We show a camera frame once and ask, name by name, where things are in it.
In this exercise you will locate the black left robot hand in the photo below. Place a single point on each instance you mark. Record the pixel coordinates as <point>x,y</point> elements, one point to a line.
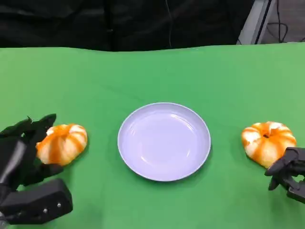
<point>16,155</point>

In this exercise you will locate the grey metal frame post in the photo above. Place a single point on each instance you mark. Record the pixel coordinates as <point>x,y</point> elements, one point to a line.
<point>257,21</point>

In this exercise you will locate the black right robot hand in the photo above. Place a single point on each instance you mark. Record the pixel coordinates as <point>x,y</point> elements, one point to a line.
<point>289,167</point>

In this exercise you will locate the lilac plate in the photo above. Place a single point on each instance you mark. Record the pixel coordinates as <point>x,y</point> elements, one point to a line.
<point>164,143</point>

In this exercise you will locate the green table cloth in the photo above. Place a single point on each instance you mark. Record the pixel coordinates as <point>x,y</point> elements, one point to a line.
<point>152,78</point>

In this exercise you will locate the orange white toy bread roll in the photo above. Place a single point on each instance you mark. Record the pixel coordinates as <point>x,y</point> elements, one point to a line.
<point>64,143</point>
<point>264,143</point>

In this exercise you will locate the black backdrop curtain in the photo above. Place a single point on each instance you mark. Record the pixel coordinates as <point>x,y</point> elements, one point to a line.
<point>71,21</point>

